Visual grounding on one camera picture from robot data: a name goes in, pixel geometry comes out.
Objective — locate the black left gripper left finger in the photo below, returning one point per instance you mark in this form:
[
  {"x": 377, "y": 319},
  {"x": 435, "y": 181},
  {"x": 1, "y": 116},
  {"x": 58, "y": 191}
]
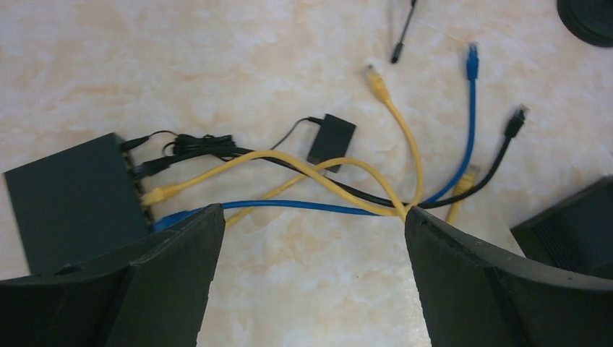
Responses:
[{"x": 152, "y": 292}]

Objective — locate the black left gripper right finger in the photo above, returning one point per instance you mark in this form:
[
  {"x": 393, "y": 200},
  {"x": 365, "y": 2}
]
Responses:
[{"x": 474, "y": 293}]

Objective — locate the black network switch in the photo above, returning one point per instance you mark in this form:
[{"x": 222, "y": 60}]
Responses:
[
  {"x": 77, "y": 204},
  {"x": 575, "y": 234}
]

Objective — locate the black power adapter left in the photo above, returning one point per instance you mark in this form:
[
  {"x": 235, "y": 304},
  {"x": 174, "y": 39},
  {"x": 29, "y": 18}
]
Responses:
[{"x": 332, "y": 139}]

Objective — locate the black tripod microphone stand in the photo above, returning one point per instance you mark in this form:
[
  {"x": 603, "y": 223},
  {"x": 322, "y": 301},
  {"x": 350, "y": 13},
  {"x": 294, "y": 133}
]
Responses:
[{"x": 397, "y": 51}]

